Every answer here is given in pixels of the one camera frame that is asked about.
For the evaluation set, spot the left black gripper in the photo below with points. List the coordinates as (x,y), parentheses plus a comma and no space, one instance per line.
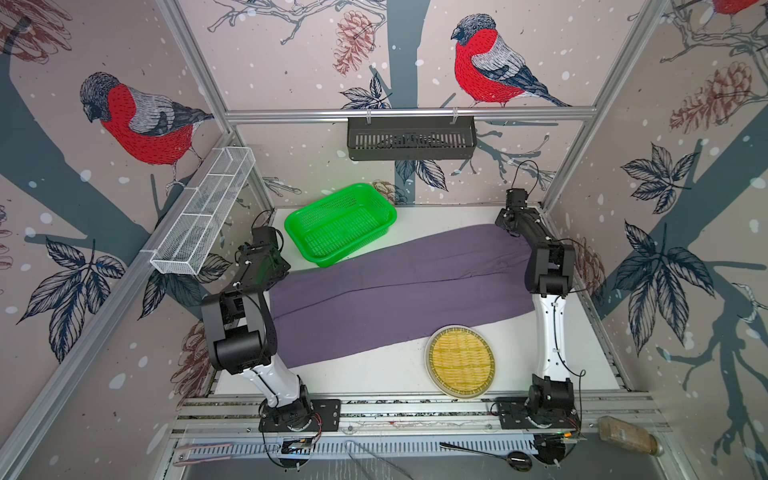
(284,265)

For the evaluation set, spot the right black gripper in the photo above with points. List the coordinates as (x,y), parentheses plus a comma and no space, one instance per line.
(501,218)

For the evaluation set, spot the purple trousers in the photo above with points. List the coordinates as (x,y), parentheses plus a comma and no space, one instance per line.
(469,276)

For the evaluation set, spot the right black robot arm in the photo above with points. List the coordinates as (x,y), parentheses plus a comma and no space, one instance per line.
(549,278)

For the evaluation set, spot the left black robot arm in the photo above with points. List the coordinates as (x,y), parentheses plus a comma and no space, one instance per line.
(242,338)

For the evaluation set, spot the green plastic basket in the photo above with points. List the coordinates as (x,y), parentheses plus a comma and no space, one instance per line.
(330,229)

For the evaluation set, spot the round yellow woven tray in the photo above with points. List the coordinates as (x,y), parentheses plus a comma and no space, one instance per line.
(460,362)

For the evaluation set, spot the brown bottle lying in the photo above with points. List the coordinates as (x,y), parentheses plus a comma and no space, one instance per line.
(628,436)

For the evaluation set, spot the black spoon tool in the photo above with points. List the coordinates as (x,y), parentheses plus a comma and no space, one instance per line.
(518,460)

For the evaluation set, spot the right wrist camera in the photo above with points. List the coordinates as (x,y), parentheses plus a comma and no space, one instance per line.
(516,198)

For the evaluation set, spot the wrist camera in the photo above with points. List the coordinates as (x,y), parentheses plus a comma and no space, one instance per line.
(267,236)
(516,198)

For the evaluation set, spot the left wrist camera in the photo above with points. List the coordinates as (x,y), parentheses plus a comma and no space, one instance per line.
(267,236)

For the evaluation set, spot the white wire mesh shelf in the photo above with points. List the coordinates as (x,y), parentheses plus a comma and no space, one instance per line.
(192,235)

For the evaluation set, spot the horizontal aluminium frame bar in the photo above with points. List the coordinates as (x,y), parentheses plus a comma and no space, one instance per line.
(245,117)

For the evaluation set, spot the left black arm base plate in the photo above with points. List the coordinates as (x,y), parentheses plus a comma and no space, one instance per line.
(315,415)

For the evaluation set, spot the black hanging wall basket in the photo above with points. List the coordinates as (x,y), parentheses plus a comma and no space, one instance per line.
(411,138)

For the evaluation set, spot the aluminium mounting rail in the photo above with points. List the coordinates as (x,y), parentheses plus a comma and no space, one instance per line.
(233,428)

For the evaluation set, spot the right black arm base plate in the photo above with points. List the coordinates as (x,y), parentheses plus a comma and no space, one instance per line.
(516,413)

